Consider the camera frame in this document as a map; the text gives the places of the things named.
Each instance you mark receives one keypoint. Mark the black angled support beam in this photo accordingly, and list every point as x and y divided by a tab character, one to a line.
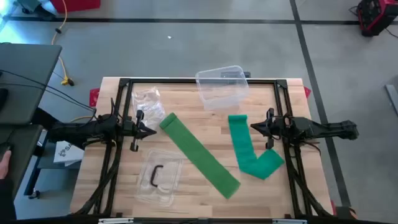
42	119

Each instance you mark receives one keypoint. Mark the desk leg with caster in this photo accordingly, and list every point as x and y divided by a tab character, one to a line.
36	169

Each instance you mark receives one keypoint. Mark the red bin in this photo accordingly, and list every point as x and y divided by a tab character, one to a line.
74	4

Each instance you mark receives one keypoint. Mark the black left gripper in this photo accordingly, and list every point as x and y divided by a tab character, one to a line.
130	130

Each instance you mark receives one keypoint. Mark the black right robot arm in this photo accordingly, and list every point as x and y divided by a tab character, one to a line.
320	127

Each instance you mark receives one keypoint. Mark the dark grey floor equipment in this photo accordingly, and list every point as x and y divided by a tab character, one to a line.
29	5

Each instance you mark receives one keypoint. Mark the person's forearm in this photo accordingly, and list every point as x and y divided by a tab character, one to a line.
6	199

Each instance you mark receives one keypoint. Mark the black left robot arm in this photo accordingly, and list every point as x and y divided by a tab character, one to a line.
81	130

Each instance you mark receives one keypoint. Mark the small black box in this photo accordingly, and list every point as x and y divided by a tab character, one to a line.
247	74

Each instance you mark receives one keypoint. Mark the person's hand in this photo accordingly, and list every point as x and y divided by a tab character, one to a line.
4	165

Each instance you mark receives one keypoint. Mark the crumpled clear plastic bag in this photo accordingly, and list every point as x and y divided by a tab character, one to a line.
149	102

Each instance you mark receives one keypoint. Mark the red corner tag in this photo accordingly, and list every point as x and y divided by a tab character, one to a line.
307	92
333	208
94	97

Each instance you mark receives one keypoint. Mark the dark grey desk top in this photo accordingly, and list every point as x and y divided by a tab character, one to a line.
21	146

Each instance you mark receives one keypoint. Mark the black metal table frame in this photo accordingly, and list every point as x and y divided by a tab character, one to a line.
186	81

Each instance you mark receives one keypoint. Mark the grass green bandage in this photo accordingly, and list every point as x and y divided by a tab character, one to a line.
199	155

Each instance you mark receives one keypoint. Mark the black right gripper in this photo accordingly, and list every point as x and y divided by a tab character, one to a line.
281	127

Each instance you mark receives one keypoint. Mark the teal green bandage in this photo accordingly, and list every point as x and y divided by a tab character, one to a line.
242	143

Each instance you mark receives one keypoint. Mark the grey metal bar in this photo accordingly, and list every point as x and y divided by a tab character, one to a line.
392	98

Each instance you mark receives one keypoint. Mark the silver metal bracket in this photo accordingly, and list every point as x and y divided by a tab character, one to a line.
115	221
289	221

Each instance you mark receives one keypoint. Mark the white printed box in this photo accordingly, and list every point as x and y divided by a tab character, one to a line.
66	152

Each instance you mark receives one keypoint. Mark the clear plastic container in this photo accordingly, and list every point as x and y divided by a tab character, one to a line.
222	93

